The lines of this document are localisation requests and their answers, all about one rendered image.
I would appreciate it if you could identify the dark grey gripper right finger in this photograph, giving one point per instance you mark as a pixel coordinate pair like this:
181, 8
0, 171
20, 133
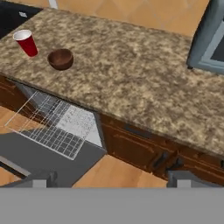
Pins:
171, 179

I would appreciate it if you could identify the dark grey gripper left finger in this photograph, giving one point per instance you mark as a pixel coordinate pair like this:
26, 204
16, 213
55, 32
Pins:
52, 179

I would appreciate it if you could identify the grey dishwasher door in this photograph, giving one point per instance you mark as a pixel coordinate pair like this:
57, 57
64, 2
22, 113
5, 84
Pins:
35, 157

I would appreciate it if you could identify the brown wooden cupboard door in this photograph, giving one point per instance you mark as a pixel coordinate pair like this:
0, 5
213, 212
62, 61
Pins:
131, 148
10, 94
201, 169

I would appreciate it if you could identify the brown wooden bowl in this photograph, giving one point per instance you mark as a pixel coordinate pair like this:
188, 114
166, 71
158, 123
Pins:
60, 59

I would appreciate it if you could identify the red plastic cup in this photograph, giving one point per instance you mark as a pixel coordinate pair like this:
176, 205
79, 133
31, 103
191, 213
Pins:
27, 44

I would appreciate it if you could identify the brown wooden drawer front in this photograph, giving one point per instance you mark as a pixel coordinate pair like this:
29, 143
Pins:
137, 128

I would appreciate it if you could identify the grey microwave oven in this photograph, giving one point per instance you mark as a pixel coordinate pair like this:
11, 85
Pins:
204, 35

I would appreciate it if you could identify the black hob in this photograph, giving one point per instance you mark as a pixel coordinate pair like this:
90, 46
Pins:
13, 16

